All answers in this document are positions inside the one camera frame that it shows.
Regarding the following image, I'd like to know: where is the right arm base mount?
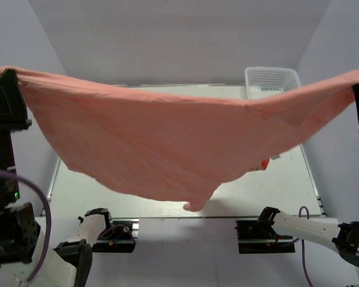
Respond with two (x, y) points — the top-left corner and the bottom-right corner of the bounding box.
(235, 219), (296, 254)

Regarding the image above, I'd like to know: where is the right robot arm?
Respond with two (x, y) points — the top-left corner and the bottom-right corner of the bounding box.
(257, 207), (359, 268)

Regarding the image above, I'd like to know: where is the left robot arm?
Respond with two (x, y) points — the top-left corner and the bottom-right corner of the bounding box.
(0, 69), (115, 286)

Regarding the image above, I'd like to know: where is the pink t shirt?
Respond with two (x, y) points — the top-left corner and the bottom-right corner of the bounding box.
(15, 68), (359, 212)

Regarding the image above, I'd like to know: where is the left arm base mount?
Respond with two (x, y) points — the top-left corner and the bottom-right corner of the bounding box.
(92, 219), (139, 254)

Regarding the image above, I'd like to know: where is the white plastic basket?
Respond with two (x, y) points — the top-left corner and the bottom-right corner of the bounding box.
(245, 66), (301, 100)

